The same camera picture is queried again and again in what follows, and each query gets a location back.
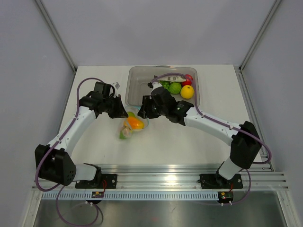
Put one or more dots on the white slotted cable duct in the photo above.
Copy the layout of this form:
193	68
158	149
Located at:
131	196

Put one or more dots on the yellow toy lemon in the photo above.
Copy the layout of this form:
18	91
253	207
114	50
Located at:
187	92

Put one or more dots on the aluminium mounting rail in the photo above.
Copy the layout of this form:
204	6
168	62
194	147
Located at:
185	177

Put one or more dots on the green toy grapes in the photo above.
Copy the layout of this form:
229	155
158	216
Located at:
165	84

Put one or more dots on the right aluminium frame post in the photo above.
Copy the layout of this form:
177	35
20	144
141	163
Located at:
262	30

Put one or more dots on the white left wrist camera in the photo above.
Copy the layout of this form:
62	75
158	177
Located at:
116	86

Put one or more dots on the red toy tomato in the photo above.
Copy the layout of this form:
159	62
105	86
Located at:
188	81

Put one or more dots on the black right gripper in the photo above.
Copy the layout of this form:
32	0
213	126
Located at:
145	111

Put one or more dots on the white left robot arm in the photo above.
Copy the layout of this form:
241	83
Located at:
53	160

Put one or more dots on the green toy pear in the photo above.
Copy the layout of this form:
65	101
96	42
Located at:
131	114

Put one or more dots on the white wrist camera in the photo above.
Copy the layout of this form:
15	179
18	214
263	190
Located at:
156	85
116	86

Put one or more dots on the aluminium frame post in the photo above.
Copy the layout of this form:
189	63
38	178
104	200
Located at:
54	32
262	30

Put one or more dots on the grey toy fish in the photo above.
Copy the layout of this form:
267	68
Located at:
170	77

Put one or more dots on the green bumpy toy lime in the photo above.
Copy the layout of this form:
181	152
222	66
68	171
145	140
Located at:
175	88

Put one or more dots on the clear plastic food bin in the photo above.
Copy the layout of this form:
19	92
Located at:
140	76

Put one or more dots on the clear zip top bag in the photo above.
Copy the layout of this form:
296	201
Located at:
123	121

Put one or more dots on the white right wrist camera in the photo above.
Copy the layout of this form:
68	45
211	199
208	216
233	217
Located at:
156	85

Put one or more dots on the orange yellow toy mango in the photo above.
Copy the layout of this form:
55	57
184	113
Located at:
135	123

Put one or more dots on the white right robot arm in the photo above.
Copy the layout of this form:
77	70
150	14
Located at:
243	138

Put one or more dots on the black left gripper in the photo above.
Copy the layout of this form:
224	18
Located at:
120	112

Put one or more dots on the beige toy garlic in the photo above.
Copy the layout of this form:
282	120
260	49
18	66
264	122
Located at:
126	130

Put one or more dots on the left aluminium frame post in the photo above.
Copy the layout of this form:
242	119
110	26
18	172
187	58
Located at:
54	32

